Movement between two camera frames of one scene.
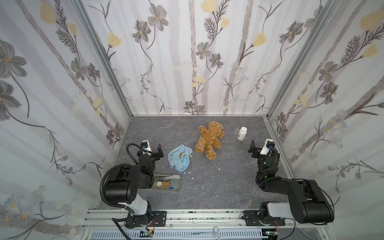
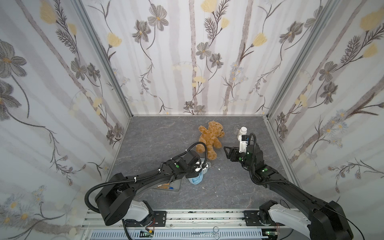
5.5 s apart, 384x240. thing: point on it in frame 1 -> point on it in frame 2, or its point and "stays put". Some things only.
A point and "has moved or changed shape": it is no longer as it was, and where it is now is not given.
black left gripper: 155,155 -> 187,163
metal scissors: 215,230 stays put
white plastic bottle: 242,133 stays put
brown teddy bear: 210,139 stays put
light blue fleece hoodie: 179,158 has moved or changed shape
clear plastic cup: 236,129 stays put
